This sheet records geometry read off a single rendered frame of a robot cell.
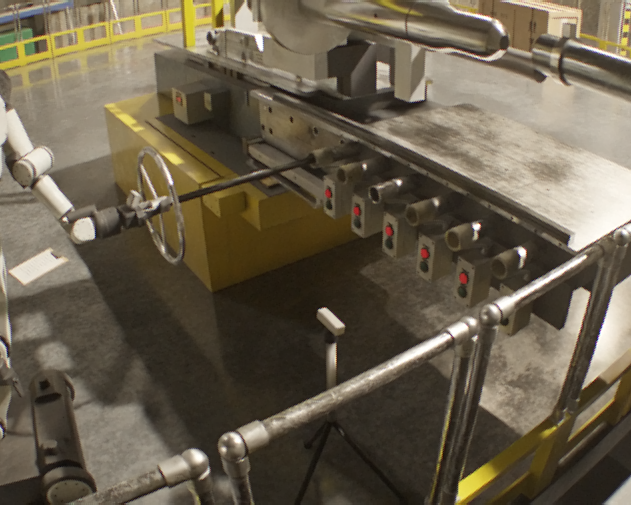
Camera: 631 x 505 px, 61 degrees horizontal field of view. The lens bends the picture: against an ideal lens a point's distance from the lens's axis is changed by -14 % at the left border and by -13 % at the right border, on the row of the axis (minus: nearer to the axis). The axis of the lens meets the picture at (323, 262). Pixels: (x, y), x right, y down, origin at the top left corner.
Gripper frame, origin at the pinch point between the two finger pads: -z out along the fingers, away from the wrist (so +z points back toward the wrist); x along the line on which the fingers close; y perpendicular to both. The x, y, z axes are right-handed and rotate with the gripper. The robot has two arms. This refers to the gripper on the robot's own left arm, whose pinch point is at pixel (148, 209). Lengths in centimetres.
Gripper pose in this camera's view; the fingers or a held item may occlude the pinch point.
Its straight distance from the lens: 191.3
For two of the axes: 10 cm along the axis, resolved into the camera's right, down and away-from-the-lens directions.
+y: -0.1, -8.5, -5.3
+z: -8.2, 3.1, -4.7
